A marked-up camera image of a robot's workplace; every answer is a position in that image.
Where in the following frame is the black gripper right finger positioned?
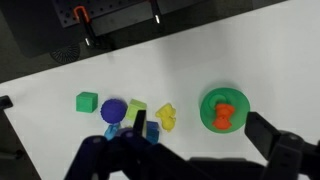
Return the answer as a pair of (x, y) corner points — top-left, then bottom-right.
(244, 111), (320, 180)

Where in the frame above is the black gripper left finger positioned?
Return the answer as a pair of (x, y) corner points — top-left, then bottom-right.
(64, 109), (208, 180)

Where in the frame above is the orange animal toy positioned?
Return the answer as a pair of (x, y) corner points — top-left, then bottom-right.
(212, 102), (235, 131)

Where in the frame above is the light blue toy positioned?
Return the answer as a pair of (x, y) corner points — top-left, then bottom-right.
(103, 122), (121, 141)

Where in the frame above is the purple bumpy ball toy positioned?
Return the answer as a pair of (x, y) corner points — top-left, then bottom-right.
(100, 97), (128, 126)

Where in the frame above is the blue car toy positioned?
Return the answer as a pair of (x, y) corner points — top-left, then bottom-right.
(145, 120), (161, 145)

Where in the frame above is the yellow bear toy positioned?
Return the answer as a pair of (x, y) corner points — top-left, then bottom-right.
(155, 102), (177, 133)

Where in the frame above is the green plastic bowl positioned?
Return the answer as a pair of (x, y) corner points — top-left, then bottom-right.
(199, 87), (251, 135)

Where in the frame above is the light green block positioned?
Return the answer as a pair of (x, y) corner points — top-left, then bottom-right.
(125, 98), (148, 122)

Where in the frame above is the dark green block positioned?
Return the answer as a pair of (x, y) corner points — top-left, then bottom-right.
(75, 91), (99, 114)

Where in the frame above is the black round ribbed disc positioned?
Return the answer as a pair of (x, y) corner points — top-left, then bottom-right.
(49, 43), (81, 65)

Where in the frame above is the black clamp with metal tip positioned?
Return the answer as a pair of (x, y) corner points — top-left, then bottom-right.
(150, 0), (163, 25)

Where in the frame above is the black table edge bracket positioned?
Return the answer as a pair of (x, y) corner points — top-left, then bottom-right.
(0, 95), (14, 111)

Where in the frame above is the orange handled clamp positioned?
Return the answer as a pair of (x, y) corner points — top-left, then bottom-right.
(72, 5), (95, 47)

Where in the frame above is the black perforated mount board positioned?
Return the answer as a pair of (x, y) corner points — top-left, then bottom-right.
(51, 0), (204, 37)

